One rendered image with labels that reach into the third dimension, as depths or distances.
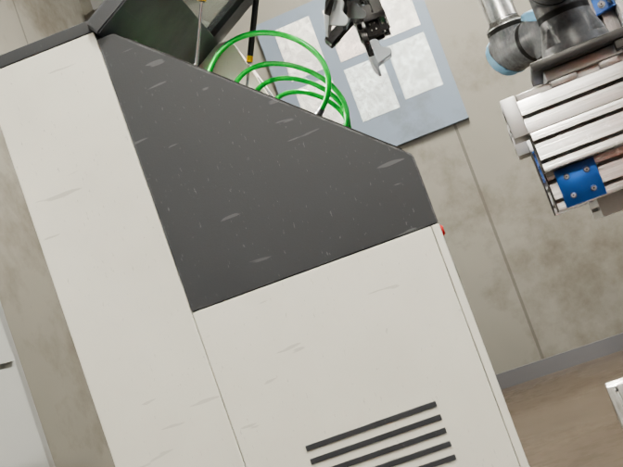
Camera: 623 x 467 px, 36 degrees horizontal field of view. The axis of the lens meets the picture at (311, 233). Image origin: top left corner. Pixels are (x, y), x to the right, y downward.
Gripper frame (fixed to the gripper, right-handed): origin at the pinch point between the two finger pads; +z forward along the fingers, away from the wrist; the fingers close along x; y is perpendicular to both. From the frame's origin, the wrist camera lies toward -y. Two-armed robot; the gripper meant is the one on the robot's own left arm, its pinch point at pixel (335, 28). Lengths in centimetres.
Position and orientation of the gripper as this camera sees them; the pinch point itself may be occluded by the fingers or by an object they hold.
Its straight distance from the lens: 233.0
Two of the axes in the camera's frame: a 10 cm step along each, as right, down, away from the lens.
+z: -1.4, 8.5, 5.1
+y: 8.3, 3.8, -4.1
